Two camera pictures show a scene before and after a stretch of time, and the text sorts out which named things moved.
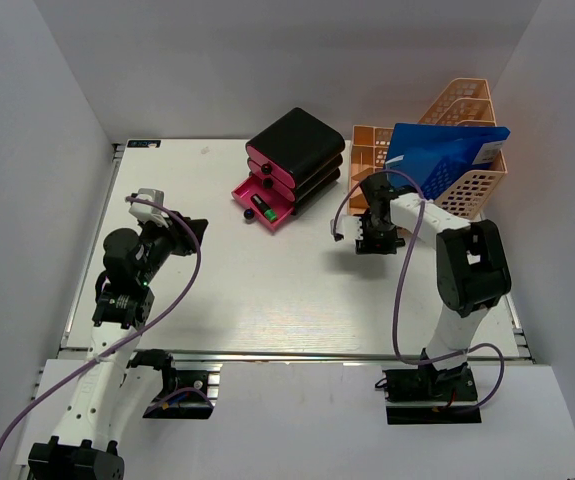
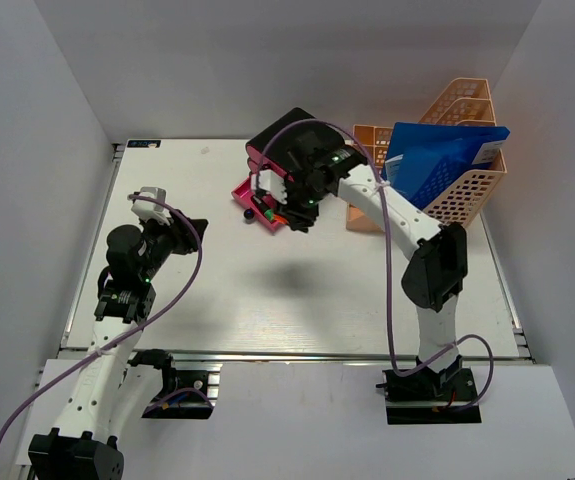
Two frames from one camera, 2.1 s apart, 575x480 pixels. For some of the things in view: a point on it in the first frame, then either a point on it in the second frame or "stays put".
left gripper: [182, 240] stays put
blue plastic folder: [434, 155] stays put
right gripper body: [375, 235] → [303, 201]
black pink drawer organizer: [293, 162] stays put
